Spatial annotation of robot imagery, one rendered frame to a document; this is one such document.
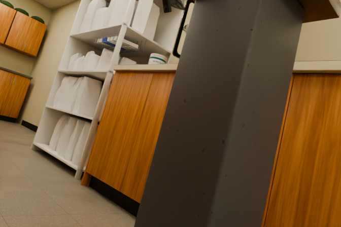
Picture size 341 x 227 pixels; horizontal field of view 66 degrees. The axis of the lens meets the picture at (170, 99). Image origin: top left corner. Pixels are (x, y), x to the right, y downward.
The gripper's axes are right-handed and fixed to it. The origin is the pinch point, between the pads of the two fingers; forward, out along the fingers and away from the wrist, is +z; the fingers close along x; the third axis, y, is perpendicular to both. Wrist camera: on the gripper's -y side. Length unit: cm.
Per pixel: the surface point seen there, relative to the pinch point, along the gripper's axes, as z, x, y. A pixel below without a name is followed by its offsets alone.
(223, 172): -61, -91, -85
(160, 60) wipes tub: 18.5, 30.2, -26.4
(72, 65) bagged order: 13, 169, -30
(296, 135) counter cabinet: 4, -80, -67
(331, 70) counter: 1, -89, -41
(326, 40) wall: 74, -64, 8
